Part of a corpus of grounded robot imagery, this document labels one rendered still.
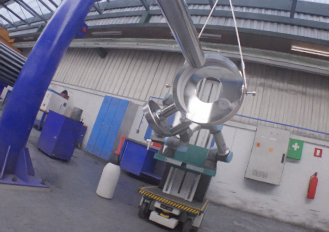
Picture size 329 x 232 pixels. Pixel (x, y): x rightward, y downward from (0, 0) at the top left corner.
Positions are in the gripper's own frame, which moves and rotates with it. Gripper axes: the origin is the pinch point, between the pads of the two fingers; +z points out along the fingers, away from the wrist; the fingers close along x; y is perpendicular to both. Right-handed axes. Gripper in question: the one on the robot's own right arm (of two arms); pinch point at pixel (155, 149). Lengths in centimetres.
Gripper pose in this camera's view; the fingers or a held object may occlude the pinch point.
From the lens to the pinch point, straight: 180.3
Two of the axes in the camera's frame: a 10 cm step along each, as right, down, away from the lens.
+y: 0.6, 6.6, 7.5
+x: -9.7, -1.4, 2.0
